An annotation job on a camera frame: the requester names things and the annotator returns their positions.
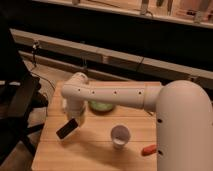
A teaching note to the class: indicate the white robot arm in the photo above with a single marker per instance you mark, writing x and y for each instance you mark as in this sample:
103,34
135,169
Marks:
184,116

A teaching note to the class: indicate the black eraser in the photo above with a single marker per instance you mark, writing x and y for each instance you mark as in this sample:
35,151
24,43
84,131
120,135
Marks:
67,128

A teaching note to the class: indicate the green bowl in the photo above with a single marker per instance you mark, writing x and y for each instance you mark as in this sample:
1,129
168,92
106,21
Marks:
100,107

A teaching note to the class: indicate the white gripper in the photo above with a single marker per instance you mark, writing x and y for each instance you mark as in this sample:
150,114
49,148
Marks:
75,110

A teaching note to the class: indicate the black chair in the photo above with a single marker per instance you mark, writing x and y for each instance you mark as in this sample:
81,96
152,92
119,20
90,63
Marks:
19,95

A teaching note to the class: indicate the white small bottle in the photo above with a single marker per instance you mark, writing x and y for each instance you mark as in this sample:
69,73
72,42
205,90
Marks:
64,105

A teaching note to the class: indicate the orange carrot toy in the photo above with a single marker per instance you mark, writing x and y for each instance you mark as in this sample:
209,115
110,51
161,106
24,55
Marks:
149,150

